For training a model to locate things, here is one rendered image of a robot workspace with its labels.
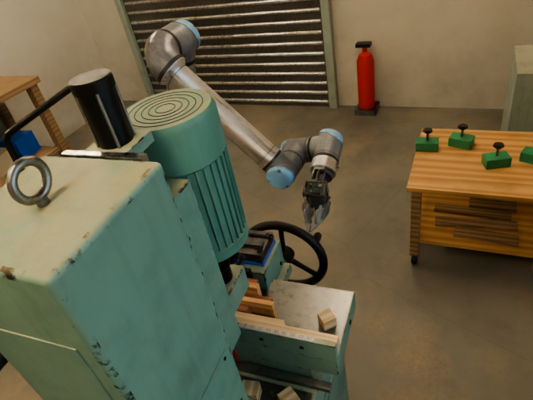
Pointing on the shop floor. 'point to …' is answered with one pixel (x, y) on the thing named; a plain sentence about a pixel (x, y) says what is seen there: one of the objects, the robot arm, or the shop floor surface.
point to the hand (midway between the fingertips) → (311, 228)
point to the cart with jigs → (473, 190)
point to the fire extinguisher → (366, 82)
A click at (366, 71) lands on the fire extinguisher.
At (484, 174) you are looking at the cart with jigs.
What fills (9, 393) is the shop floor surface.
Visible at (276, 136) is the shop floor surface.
